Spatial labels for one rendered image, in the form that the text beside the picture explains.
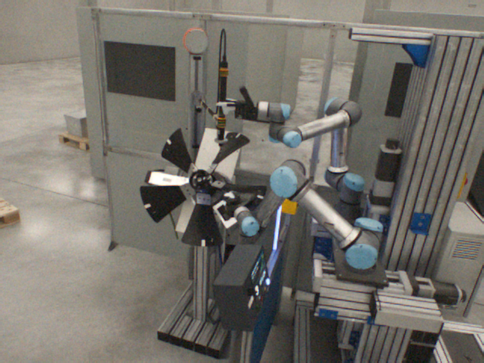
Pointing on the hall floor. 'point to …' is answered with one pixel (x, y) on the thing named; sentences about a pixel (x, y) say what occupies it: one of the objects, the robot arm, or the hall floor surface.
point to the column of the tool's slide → (193, 137)
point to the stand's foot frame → (193, 327)
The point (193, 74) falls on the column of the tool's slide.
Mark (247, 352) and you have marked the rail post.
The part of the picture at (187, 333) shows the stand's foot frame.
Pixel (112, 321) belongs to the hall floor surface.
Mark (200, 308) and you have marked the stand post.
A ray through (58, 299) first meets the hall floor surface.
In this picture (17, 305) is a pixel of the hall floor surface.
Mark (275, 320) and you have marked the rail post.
